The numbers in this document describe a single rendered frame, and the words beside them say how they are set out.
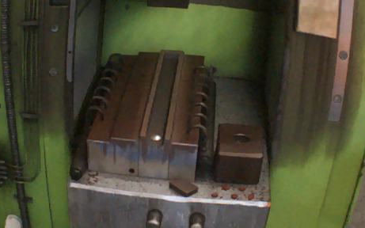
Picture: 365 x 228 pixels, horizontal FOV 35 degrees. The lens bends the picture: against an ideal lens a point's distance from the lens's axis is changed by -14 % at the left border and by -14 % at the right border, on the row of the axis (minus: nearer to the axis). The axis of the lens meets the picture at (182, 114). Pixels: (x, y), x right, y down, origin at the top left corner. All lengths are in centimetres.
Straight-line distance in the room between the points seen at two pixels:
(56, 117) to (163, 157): 28
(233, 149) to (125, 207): 22
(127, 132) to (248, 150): 22
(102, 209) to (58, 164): 25
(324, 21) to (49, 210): 77
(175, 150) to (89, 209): 20
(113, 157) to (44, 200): 33
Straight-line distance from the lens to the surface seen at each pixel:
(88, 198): 117
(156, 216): 114
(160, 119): 124
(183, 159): 117
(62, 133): 135
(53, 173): 141
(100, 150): 118
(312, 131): 131
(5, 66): 129
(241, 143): 119
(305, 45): 123
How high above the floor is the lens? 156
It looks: 27 degrees down
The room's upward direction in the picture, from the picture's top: 4 degrees clockwise
